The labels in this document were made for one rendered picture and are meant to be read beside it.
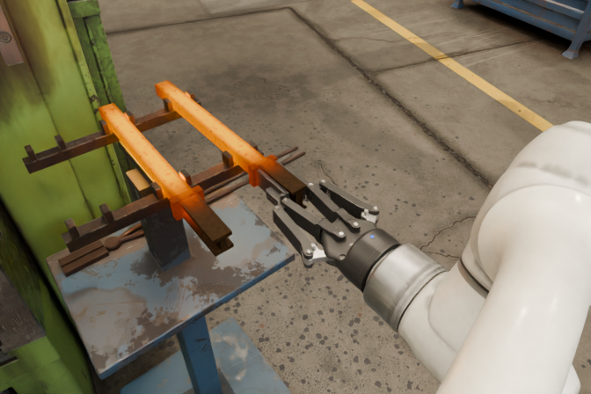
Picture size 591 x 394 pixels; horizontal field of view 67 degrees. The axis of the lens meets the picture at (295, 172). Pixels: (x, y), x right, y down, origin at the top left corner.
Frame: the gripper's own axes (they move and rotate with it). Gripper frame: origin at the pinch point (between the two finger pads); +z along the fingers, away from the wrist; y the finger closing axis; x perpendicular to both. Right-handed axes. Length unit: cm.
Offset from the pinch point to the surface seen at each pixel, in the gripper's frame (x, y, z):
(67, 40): 8, -11, 52
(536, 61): -94, 279, 75
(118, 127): 0.8, -12.7, 28.0
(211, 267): -26.3, -7.4, 13.1
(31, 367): -56, -44, 37
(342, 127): -94, 119, 101
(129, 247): -26.4, -17.5, 28.0
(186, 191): 1.5, -12.0, 5.7
